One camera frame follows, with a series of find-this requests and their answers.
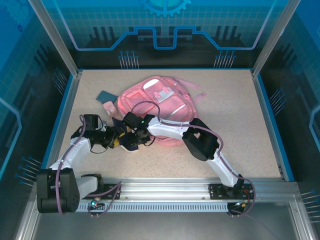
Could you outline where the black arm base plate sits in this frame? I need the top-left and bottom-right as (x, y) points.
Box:
(209, 183), (253, 200)
(76, 183), (123, 200)

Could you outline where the aluminium side rail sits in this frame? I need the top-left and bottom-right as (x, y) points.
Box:
(37, 71), (82, 182)
(251, 69), (296, 182)

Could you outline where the navy book with yellow label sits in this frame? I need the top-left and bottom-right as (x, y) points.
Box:
(111, 116), (141, 153)

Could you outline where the dark teal notebook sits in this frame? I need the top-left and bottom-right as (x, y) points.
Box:
(95, 90), (118, 104)

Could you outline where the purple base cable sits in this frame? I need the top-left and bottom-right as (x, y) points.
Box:
(226, 197), (257, 219)
(79, 181), (124, 219)

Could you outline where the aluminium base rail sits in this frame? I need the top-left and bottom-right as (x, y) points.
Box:
(33, 176), (300, 202)

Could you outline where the slotted grey cable duct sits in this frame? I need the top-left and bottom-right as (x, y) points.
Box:
(74, 202), (230, 213)

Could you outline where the small pink box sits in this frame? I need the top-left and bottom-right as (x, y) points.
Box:
(103, 101), (118, 116)

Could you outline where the aluminium frame post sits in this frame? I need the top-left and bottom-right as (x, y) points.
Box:
(251, 0), (302, 78)
(27, 0), (83, 78)

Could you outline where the small green-lit controller board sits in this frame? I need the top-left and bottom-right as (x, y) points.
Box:
(87, 197), (105, 210)
(228, 199), (251, 210)

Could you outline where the pink student backpack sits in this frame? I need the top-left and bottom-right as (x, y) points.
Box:
(117, 75), (208, 148)

